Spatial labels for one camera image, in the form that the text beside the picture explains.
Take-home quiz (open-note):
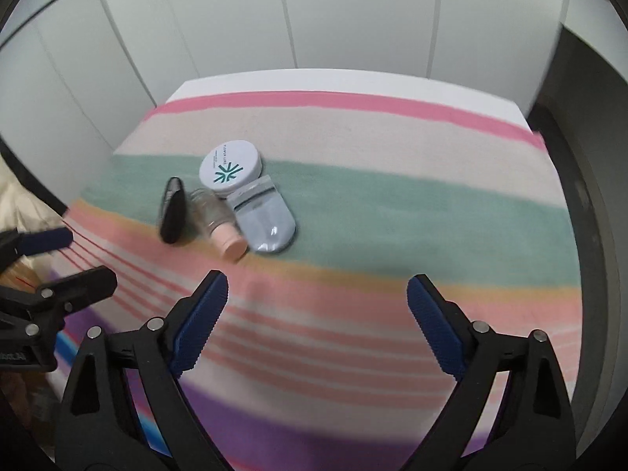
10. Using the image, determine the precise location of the clear bottle with pink cap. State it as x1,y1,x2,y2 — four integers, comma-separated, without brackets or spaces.
189,187,247,262

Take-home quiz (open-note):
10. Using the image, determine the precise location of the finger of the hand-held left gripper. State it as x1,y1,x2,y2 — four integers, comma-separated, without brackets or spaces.
34,266,119,312
0,227,74,272

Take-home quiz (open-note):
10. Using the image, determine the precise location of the white table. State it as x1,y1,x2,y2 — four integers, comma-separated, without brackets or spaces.
164,68,533,131

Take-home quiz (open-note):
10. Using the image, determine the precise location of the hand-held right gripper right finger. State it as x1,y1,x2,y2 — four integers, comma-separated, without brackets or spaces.
406,275,577,471

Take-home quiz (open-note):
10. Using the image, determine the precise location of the striped colourful cloth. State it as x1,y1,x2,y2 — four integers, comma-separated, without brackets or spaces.
49,91,582,471

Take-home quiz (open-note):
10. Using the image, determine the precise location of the white round compact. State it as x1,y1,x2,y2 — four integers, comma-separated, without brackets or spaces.
199,141,262,194

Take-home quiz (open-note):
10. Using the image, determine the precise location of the light blue pouch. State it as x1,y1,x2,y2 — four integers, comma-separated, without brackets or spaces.
226,174,298,255

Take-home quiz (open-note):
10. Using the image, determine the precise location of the brown cardboard box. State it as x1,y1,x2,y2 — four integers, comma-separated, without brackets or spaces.
0,255,69,452

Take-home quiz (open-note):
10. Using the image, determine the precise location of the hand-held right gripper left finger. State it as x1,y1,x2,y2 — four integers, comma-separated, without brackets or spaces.
54,270,230,471

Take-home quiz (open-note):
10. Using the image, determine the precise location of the black round compact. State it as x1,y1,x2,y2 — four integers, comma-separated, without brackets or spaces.
159,177,188,245

